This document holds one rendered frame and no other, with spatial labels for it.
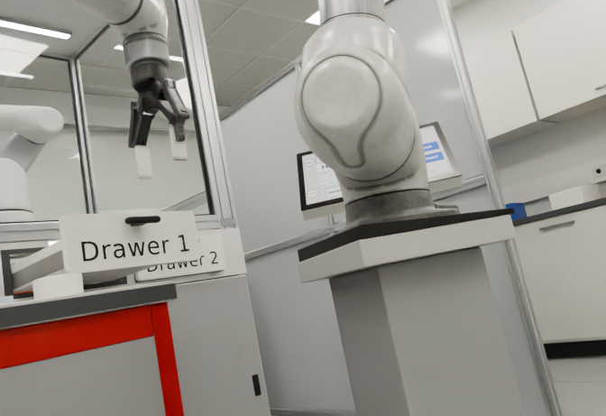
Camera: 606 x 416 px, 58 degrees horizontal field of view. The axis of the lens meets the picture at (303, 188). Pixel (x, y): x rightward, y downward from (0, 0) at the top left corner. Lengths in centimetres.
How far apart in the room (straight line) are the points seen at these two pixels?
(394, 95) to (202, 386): 110
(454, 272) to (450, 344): 11
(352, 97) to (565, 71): 348
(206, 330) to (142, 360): 79
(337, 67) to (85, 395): 53
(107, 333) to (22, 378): 12
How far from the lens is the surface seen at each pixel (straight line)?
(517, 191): 457
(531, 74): 423
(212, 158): 176
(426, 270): 89
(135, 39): 118
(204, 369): 161
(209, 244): 164
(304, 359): 341
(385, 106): 71
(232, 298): 168
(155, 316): 85
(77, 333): 80
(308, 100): 71
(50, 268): 120
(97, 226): 112
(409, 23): 277
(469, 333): 92
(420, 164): 94
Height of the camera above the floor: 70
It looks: 11 degrees up
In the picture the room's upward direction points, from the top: 12 degrees counter-clockwise
